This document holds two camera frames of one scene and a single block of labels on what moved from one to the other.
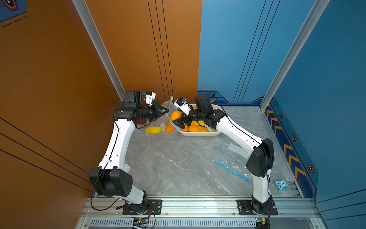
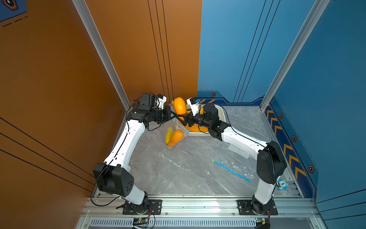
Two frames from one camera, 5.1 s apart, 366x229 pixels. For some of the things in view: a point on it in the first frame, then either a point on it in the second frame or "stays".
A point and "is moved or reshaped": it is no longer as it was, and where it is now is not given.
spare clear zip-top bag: x=234 y=160 stays
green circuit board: x=141 y=220 stays
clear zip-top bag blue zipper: x=165 y=122 is moved or reshaped
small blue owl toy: x=281 y=184 stays
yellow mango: x=153 y=130 -> x=169 y=132
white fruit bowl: x=211 y=132 stays
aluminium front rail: x=294 y=212 stays
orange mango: x=169 y=127 -> x=177 y=136
